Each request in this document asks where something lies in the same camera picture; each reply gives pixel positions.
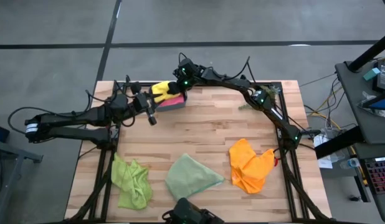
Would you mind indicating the small red clamp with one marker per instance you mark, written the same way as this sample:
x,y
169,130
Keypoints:
x,y
276,161

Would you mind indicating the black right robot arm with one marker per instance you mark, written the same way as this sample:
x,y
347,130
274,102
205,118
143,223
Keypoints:
x,y
223,81

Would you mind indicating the dark grey desk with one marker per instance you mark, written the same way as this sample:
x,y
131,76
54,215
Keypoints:
x,y
367,124

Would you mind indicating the red backlit keyboard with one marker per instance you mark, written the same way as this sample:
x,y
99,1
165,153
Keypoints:
x,y
379,175

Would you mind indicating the lime green microfiber towel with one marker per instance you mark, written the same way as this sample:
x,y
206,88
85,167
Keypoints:
x,y
131,183

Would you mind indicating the orange microfiber towel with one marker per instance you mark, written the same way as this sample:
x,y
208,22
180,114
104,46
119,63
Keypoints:
x,y
248,168

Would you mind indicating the pink microfiber towel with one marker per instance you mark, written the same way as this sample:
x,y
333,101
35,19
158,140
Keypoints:
x,y
177,100

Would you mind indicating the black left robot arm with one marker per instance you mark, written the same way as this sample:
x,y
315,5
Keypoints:
x,y
71,116

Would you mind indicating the small teal block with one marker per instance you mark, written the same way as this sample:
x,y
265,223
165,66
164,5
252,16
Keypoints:
x,y
371,74

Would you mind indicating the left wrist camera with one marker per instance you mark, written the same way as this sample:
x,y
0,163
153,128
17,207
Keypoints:
x,y
141,101

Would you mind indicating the yellow microfiber towel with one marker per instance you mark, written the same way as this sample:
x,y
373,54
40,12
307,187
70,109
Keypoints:
x,y
161,87

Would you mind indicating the spiky potted green plant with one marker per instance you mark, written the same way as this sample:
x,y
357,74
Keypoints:
x,y
273,92

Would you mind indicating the white papers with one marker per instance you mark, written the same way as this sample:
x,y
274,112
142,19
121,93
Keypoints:
x,y
323,149

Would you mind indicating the teal plastic bin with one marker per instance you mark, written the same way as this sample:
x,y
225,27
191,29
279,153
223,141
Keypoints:
x,y
172,107

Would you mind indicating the pale trailing succulent sprig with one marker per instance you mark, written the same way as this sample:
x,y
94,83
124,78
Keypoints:
x,y
245,107

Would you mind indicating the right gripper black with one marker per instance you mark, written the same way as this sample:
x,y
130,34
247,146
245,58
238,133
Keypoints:
x,y
187,80

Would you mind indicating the grey metal stand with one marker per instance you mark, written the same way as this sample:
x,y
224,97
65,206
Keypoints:
x,y
12,155

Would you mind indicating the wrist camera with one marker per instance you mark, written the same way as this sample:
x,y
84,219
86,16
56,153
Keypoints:
x,y
188,64
141,101

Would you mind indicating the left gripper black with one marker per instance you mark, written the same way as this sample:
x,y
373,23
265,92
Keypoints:
x,y
152,118

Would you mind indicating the black stand beam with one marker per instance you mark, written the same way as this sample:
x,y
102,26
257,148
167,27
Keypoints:
x,y
367,51
339,141

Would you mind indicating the clear plastic bottle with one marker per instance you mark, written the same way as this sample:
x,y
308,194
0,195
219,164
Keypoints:
x,y
351,163

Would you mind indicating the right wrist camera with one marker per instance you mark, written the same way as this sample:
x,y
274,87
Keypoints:
x,y
188,64

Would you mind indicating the sage green teal-edged towel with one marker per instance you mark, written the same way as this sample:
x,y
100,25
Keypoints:
x,y
189,177

